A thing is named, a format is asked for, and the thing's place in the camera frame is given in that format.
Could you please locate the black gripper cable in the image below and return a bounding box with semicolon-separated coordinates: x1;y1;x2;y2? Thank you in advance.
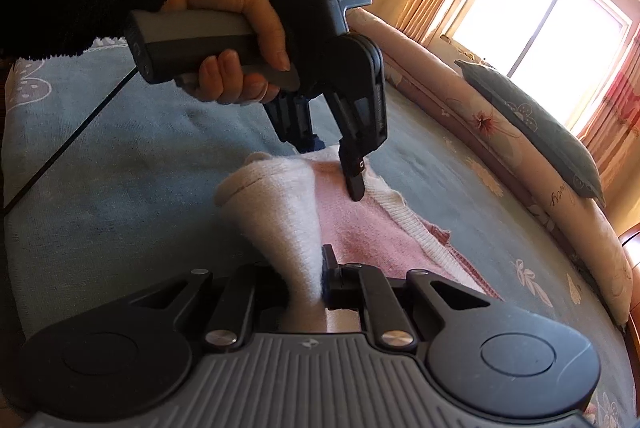
2;68;140;211

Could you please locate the window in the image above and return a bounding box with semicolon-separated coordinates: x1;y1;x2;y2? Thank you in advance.
440;0;633;139

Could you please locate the grey-blue floral pillow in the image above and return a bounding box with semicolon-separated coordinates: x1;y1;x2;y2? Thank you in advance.
455;59;606;201

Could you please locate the blue floral bed sheet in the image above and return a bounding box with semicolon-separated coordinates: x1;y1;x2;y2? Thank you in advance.
0;38;640;428

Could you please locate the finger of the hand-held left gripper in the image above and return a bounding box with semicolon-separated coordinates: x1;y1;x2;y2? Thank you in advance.
320;32;389;203
262;92;321;154

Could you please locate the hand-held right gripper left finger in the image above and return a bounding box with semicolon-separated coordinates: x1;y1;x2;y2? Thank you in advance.
132;264;294;352

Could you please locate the folded pink floral quilt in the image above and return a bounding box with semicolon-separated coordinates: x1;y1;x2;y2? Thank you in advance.
350;8;633;326

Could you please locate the wooden headboard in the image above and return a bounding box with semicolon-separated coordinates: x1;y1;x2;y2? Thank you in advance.
617;223;640;334

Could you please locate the pink and white knit sweater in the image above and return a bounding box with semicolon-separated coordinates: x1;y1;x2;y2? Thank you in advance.
215;148;503;336

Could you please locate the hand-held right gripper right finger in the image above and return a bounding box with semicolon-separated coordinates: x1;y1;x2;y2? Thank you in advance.
321;244;491;352

